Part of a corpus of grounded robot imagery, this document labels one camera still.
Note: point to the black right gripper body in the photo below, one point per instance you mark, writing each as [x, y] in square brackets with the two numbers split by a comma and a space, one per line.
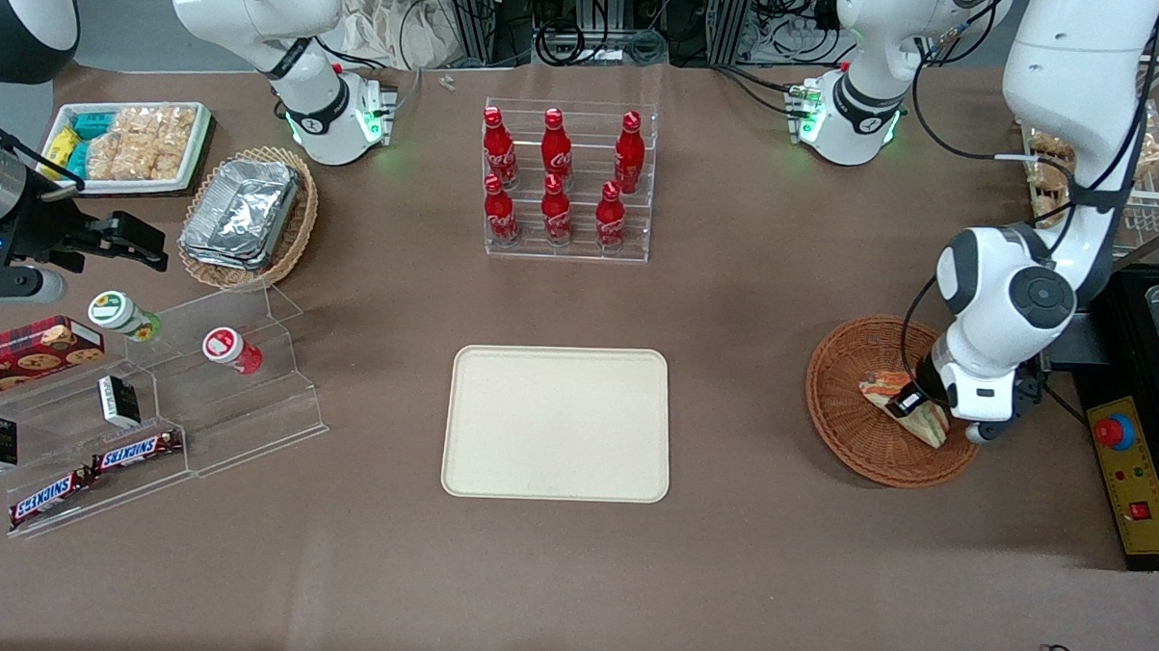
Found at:
[51, 233]

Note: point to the triangle sandwich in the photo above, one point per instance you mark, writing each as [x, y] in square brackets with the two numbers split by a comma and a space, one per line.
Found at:
[878, 389]

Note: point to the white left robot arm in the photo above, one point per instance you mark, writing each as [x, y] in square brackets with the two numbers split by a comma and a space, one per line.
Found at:
[1070, 92]

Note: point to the round brown wicker basket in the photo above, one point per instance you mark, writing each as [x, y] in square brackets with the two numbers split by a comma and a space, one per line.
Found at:
[851, 422]

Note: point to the white snack tray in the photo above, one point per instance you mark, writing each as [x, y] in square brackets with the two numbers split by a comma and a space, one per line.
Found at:
[195, 148]

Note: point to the oval tan wicker basket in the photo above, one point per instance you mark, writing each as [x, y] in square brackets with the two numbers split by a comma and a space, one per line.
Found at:
[295, 234]

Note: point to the beige plastic tray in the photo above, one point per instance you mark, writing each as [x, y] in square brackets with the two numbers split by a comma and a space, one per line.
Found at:
[557, 423]

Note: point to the green sunflower lid cup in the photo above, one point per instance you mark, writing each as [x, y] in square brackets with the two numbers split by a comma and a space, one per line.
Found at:
[115, 311]

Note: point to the teal snack packet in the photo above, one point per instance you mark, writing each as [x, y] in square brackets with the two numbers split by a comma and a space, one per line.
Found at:
[76, 161]
[93, 124]

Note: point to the bag of rice crackers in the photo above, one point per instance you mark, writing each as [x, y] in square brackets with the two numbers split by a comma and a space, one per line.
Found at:
[142, 142]

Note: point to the yellow snack packet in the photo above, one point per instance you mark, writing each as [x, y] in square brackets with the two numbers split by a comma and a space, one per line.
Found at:
[60, 145]

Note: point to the stack of foil trays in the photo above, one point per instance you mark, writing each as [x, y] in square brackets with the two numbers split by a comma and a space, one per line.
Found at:
[241, 213]

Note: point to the red lid cup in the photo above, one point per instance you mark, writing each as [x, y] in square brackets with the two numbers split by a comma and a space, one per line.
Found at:
[224, 345]

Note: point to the red tartan cookie box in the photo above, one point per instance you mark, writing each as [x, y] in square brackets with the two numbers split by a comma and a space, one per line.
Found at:
[29, 350]

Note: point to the clear acrylic step shelf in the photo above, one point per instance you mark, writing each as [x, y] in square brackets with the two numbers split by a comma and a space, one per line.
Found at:
[248, 420]

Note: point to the Snickers bar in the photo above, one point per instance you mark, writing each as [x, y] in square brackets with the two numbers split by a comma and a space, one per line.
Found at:
[136, 452]
[48, 498]

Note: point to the snack bag in rack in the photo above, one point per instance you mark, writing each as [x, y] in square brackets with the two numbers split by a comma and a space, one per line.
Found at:
[1047, 178]

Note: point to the yellow emergency stop box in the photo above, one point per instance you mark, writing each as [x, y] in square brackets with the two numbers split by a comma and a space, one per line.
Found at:
[1138, 490]

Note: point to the beige cloth bag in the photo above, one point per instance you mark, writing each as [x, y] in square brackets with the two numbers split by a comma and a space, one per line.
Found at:
[388, 25]

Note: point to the red cola bottle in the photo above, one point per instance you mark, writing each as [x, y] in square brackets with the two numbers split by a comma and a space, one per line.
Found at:
[497, 151]
[555, 214]
[499, 215]
[556, 151]
[629, 154]
[609, 221]

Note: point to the small white clip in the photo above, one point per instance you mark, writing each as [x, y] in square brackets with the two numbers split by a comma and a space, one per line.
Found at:
[447, 83]

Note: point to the clear acrylic bottle rack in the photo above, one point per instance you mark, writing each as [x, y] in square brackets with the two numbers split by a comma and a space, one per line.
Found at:
[587, 123]

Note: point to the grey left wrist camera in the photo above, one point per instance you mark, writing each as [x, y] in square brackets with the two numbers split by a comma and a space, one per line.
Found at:
[986, 432]

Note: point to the aluminium frame post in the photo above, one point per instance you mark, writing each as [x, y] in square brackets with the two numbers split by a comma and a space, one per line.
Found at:
[479, 14]

